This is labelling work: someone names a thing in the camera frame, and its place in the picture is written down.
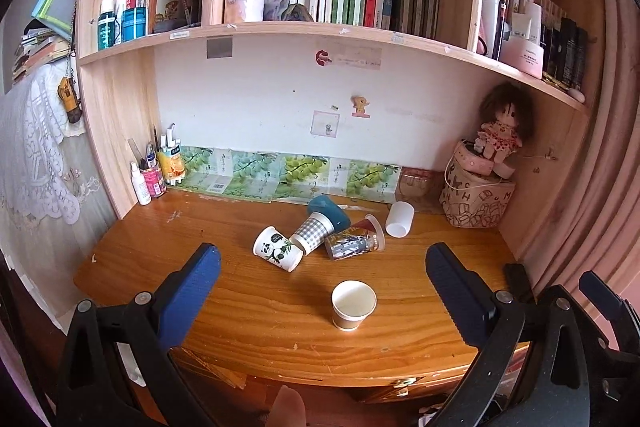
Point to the stack of books and papers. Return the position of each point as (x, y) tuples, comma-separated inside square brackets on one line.
[(37, 52)]

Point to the pink cream jar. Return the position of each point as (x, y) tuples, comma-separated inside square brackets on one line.
[(522, 59)]

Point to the pink curtain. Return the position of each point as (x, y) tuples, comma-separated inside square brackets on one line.
[(615, 157)]

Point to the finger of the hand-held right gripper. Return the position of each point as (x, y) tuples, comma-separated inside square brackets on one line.
[(602, 297), (517, 279)]

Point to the clear plastic container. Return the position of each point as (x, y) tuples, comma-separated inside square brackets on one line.
[(414, 187)]

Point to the white panda print cup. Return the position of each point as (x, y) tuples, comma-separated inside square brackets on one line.
[(275, 249)]

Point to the red wall sticker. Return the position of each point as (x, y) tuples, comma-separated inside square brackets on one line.
[(323, 57)]

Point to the folded patterned pouch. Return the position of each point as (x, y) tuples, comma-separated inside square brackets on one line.
[(292, 13)]

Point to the pink round box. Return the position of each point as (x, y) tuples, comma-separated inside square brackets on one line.
[(472, 162)]

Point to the white lace cloth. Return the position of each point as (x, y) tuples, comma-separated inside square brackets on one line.
[(35, 147)]

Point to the clear plastic ruler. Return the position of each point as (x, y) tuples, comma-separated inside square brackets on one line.
[(136, 152)]

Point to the orange print pen holder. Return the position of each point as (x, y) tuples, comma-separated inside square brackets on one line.
[(172, 167)]

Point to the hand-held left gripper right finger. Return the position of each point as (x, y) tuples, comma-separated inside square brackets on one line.
[(457, 294)]

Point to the teal bottle with white cap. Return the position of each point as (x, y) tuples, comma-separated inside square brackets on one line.
[(106, 29)]

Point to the letter printed fabric basket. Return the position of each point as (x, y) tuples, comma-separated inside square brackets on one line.
[(475, 204)]

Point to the blue cup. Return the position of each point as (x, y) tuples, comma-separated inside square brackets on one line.
[(334, 212)]

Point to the brown paper cup white inside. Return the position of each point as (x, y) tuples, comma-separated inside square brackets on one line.
[(351, 319)]

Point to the wooden bookshelf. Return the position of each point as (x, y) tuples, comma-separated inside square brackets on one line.
[(115, 107)]

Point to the small white squeeze bottle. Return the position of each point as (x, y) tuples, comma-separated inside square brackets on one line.
[(141, 189)]

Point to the tall white cosmetic tube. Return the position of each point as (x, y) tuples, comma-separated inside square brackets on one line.
[(490, 12)]

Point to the person's knee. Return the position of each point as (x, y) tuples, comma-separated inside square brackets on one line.
[(287, 409)]

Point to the green leaf printed carton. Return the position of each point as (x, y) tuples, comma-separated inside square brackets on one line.
[(300, 174), (200, 162), (367, 177), (250, 172)]

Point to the plain white cup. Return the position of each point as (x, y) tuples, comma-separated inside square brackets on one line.
[(399, 219)]

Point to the teal jar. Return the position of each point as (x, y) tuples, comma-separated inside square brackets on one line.
[(134, 24)]

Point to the grey tape patch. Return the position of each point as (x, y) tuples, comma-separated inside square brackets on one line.
[(220, 47)]

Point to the pony wall sticker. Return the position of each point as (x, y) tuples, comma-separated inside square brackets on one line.
[(360, 105)]

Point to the grey checked paper cup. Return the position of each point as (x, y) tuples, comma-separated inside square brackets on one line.
[(310, 233)]

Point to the pink pen can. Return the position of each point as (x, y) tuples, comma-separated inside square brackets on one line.
[(154, 182)]

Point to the row of dark cosmetic bottles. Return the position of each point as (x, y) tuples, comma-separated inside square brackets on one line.
[(567, 52)]

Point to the illustrated brown paper cup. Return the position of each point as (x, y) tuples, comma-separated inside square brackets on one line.
[(350, 243)]

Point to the square pink wall sticker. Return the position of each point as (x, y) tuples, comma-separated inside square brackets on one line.
[(325, 123)]

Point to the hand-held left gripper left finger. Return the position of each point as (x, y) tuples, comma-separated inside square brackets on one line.
[(195, 292)]

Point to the rag doll with brown hair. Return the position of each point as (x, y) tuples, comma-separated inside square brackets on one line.
[(502, 127)]

